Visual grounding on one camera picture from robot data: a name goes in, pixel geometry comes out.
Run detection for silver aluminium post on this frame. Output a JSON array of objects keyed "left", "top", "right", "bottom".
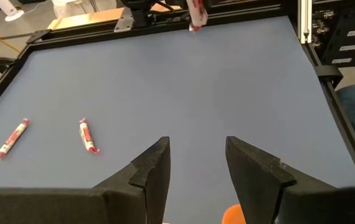
[{"left": 298, "top": 0, "right": 313, "bottom": 44}]

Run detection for grey metal bracket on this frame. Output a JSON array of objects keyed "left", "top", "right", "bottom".
[{"left": 113, "top": 7, "right": 135, "bottom": 33}]

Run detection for pink white candy roll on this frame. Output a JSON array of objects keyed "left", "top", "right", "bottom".
[
  {"left": 0, "top": 118, "right": 30, "bottom": 159},
  {"left": 186, "top": 0, "right": 209, "bottom": 32},
  {"left": 78, "top": 117, "right": 100, "bottom": 154}
]

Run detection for white stand base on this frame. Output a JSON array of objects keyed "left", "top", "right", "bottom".
[{"left": 0, "top": 0, "right": 25, "bottom": 22}]

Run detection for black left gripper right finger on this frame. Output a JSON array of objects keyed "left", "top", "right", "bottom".
[{"left": 225, "top": 136, "right": 355, "bottom": 224}]

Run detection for black rack silver labels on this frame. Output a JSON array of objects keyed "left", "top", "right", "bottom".
[{"left": 311, "top": 0, "right": 355, "bottom": 68}]

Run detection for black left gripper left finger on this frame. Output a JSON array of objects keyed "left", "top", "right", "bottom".
[{"left": 0, "top": 136, "right": 171, "bottom": 224}]

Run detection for black aluminium table frame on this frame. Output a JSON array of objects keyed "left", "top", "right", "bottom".
[{"left": 0, "top": 0, "right": 355, "bottom": 187}]

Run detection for orange plastic bin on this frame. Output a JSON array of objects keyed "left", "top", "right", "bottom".
[{"left": 222, "top": 203, "right": 247, "bottom": 224}]

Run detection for white fabric cover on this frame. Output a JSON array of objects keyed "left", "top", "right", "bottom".
[{"left": 52, "top": 0, "right": 83, "bottom": 19}]

